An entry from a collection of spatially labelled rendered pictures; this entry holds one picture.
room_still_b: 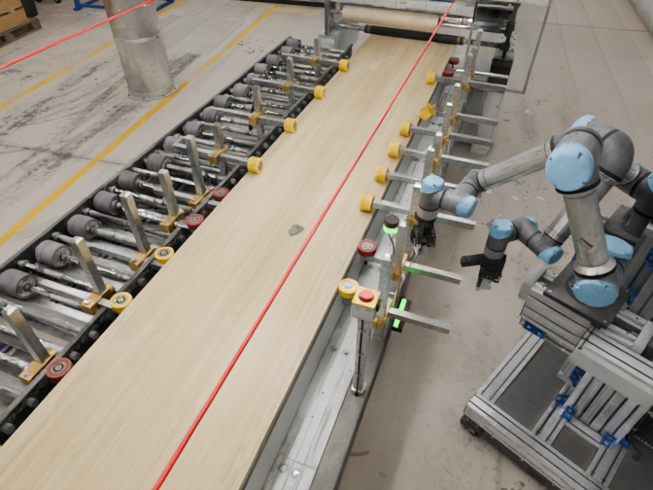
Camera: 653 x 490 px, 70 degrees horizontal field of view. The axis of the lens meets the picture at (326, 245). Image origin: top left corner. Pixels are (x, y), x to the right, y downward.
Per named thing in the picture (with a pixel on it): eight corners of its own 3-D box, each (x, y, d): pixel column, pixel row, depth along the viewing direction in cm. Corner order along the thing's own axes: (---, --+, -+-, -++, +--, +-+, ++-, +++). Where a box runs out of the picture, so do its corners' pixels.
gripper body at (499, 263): (498, 285, 186) (505, 263, 178) (475, 279, 188) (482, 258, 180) (499, 272, 191) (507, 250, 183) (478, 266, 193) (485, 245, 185)
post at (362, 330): (365, 385, 176) (374, 308, 146) (361, 397, 173) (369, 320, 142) (354, 382, 177) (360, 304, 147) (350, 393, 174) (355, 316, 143)
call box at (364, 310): (379, 307, 147) (381, 291, 141) (372, 325, 142) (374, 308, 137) (358, 301, 148) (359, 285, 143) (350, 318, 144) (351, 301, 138)
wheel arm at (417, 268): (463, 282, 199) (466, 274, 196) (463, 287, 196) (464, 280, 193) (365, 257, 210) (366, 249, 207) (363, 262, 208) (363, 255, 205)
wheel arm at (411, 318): (449, 330, 184) (451, 323, 181) (448, 336, 181) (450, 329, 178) (344, 299, 195) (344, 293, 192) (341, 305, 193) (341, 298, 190)
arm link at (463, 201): (484, 188, 159) (454, 178, 164) (471, 205, 153) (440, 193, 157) (479, 206, 165) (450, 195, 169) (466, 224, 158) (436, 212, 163)
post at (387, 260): (382, 336, 195) (394, 253, 163) (380, 343, 193) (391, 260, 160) (374, 334, 196) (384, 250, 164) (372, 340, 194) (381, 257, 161)
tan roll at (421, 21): (504, 37, 370) (508, 20, 362) (502, 42, 362) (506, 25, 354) (334, 17, 408) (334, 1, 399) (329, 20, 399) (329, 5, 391)
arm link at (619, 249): (621, 267, 160) (639, 238, 151) (614, 292, 152) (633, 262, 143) (584, 254, 165) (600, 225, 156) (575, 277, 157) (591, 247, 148)
